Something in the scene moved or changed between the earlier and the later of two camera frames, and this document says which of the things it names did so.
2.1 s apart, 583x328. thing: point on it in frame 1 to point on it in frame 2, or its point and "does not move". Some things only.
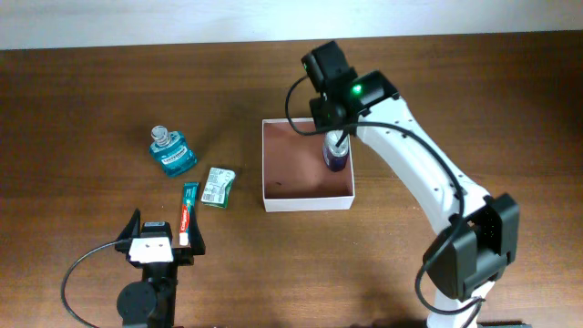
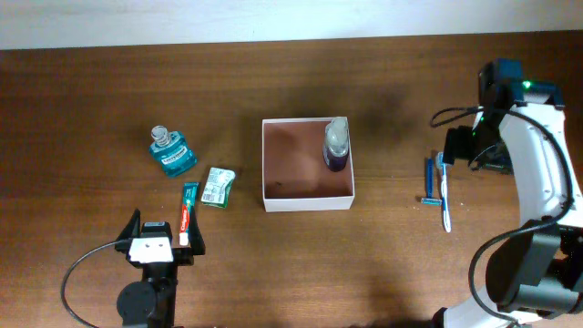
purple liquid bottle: x=335 y=156 does not move
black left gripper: x=186 y=256 does not move
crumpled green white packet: x=218 y=187 does not move
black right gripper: x=320 y=118 to x=456 y=146
